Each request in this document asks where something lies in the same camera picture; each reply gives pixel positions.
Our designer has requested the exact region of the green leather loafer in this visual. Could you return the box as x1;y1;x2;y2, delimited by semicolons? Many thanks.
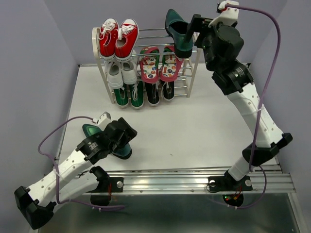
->
165;9;193;59
82;124;132;160

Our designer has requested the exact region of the pink patterned flip-flop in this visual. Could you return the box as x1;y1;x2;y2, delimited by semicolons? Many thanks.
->
139;47;160;84
160;45;184;82

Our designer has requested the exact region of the black canvas sneaker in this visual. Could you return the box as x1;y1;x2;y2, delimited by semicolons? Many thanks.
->
161;81;174;101
145;81;159;106

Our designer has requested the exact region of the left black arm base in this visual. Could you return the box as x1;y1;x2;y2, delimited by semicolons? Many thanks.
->
88;177;124;206

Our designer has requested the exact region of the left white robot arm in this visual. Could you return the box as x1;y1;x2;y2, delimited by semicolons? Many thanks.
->
14;113;138;230

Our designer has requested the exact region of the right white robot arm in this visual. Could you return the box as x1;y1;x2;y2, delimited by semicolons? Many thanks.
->
186;14;293;189

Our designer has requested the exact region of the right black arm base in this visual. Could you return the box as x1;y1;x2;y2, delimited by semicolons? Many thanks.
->
206;176;253;208

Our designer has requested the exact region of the cream metal shoe rack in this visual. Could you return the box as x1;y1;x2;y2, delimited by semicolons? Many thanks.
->
91;27;202;104

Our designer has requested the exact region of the left green canvas sneaker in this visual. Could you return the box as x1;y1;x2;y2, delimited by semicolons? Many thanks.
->
114;87;129;108

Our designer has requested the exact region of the green canvas sneaker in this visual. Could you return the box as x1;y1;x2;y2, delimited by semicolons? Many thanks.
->
114;87;129;108
129;79;144;109

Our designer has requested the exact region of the right green canvas sneaker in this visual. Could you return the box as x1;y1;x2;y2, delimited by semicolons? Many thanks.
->
129;79;144;109

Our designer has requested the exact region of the left white sneaker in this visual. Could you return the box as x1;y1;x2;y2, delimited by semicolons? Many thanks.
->
104;59;123;90

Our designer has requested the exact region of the white sneaker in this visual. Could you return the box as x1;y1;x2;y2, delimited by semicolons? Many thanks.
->
121;56;138;85
104;59;123;90

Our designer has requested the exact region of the right white sneaker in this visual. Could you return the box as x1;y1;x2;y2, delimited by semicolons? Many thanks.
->
121;56;138;85

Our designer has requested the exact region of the right red canvas sneaker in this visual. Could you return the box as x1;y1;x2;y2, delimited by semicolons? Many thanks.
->
115;19;139;62

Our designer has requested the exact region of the red canvas sneaker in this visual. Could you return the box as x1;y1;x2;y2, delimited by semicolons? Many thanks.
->
115;19;139;62
99;18;119;60

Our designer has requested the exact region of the left red canvas sneaker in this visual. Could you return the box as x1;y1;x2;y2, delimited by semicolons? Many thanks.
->
99;18;119;60

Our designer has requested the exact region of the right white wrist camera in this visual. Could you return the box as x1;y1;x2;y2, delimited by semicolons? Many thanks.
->
208;0;240;27

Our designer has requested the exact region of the aluminium mounting rail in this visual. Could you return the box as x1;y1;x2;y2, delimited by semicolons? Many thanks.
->
108;166;295;196

